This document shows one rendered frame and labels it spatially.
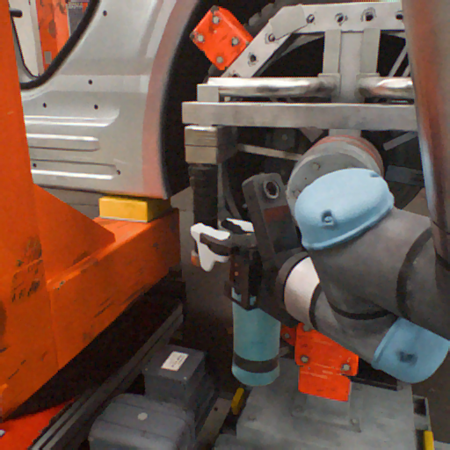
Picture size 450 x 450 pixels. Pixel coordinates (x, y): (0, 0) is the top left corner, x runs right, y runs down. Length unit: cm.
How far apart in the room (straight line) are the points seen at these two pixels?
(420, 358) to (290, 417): 81
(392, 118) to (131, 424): 68
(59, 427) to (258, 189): 81
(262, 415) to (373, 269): 90
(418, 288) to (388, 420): 95
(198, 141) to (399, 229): 36
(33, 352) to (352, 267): 58
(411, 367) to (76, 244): 64
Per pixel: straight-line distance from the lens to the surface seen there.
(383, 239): 34
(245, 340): 82
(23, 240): 75
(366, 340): 43
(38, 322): 80
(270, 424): 119
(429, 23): 22
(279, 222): 53
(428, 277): 31
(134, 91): 105
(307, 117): 61
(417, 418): 138
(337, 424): 120
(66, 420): 119
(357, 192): 35
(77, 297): 88
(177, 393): 100
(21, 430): 119
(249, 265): 54
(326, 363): 95
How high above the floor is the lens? 102
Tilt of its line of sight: 18 degrees down
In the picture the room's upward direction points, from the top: straight up
